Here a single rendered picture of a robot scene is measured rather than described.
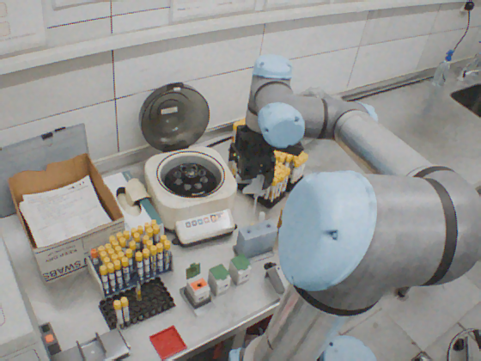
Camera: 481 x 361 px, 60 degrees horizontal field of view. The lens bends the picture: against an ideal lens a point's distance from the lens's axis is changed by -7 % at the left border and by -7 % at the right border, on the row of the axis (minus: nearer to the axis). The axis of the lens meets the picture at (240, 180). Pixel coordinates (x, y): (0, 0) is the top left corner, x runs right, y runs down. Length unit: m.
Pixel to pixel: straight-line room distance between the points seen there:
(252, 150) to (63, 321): 0.62
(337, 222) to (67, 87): 1.00
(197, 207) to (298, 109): 0.55
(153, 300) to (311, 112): 0.62
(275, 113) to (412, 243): 0.40
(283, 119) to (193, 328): 0.59
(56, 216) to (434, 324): 1.91
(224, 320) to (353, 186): 0.78
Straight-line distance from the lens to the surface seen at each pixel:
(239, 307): 1.17
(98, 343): 1.07
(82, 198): 1.32
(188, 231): 1.25
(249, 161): 0.94
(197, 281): 1.11
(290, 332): 0.57
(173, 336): 1.11
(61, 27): 1.19
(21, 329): 0.82
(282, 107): 0.76
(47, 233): 1.25
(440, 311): 2.55
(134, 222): 1.23
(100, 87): 1.31
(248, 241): 1.19
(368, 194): 0.42
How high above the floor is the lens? 1.87
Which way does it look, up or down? 43 degrees down
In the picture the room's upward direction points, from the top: 10 degrees clockwise
